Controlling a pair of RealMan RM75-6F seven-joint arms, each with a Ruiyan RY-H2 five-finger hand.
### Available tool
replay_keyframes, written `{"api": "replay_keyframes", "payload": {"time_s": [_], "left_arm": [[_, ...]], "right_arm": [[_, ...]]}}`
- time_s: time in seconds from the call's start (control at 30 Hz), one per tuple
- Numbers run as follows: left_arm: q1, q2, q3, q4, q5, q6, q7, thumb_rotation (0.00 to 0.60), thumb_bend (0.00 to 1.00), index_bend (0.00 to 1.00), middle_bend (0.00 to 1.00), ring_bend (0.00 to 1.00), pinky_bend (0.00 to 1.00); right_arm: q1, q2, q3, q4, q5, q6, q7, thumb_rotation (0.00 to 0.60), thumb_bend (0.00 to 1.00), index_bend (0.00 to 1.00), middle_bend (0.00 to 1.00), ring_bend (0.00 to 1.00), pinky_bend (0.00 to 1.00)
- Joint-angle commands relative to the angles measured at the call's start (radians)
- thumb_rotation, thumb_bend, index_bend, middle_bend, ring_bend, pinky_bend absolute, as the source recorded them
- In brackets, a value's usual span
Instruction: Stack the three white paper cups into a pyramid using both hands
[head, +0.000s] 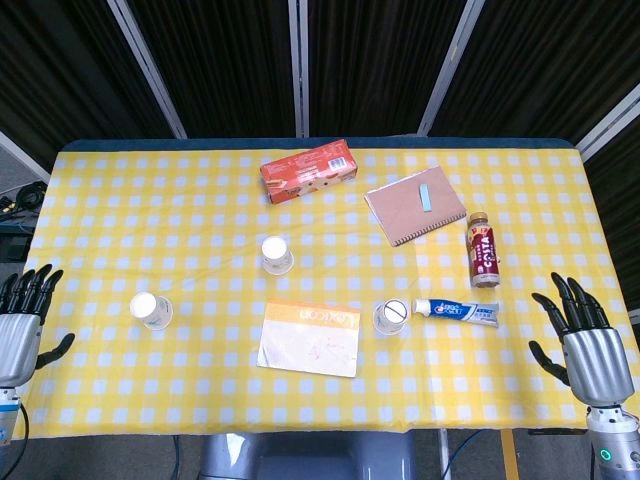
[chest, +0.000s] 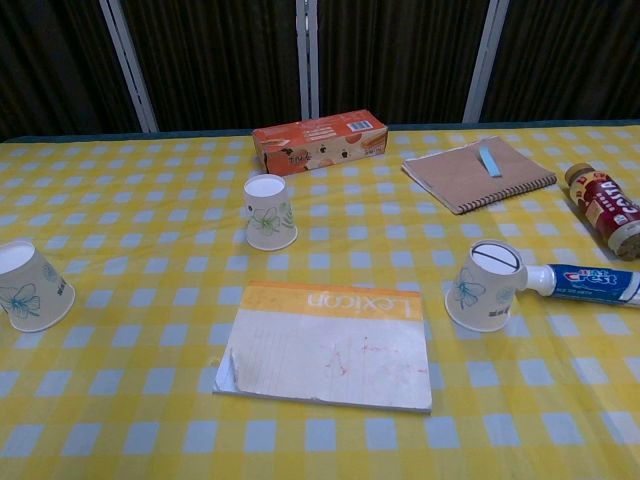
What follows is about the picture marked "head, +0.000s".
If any yellow white checkered tablecloth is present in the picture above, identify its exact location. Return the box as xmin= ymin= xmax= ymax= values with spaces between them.
xmin=9 ymin=147 xmax=640 ymax=441

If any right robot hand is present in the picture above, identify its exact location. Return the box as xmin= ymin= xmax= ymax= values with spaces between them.
xmin=528 ymin=271 xmax=637 ymax=406

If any black cable bundle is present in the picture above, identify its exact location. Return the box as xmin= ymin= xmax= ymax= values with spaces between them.
xmin=0 ymin=179 xmax=49 ymax=216

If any orange snack box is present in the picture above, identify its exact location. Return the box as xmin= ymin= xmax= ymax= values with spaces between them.
xmin=258 ymin=139 xmax=359 ymax=206

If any blue white toothpaste tube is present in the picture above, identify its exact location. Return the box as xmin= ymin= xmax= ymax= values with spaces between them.
xmin=411 ymin=297 xmax=501 ymax=329

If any brown spiral notebook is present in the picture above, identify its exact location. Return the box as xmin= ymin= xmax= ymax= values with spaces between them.
xmin=363 ymin=165 xmax=468 ymax=248

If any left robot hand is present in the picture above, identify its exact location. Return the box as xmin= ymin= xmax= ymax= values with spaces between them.
xmin=0 ymin=263 xmax=76 ymax=390

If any white paper cup green print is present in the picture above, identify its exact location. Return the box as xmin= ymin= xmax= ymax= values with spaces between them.
xmin=129 ymin=291 xmax=175 ymax=332

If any white paper cup line mark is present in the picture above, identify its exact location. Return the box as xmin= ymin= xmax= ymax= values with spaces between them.
xmin=372 ymin=298 xmax=413 ymax=335

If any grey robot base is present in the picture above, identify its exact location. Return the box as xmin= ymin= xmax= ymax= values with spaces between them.
xmin=199 ymin=430 xmax=419 ymax=480

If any white partition frame post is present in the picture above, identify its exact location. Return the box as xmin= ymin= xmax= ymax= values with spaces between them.
xmin=574 ymin=82 xmax=640 ymax=161
xmin=0 ymin=130 xmax=51 ymax=184
xmin=287 ymin=0 xmax=311 ymax=139
xmin=107 ymin=0 xmax=189 ymax=140
xmin=416 ymin=0 xmax=481 ymax=136

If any plain white paper cup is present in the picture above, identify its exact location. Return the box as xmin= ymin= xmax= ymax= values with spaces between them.
xmin=261 ymin=236 xmax=296 ymax=276

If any yellow white paper card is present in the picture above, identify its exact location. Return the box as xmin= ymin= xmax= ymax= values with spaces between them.
xmin=256 ymin=299 xmax=362 ymax=379

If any red Costa coffee bottle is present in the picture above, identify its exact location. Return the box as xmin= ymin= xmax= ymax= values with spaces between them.
xmin=466 ymin=211 xmax=502 ymax=290

